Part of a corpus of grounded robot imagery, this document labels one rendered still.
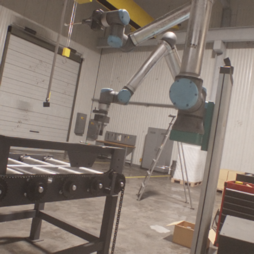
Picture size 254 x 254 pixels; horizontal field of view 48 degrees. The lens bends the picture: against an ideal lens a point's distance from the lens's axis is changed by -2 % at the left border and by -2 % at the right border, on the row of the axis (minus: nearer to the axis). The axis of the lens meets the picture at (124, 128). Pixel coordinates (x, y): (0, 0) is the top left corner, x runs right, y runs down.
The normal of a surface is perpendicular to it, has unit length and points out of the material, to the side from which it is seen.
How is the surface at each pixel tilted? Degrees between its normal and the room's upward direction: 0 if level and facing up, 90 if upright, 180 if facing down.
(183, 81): 94
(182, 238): 90
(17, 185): 90
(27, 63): 90
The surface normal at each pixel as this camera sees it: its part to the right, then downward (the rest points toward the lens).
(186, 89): -0.42, 0.00
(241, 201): -0.57, -0.12
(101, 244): 0.81, 0.12
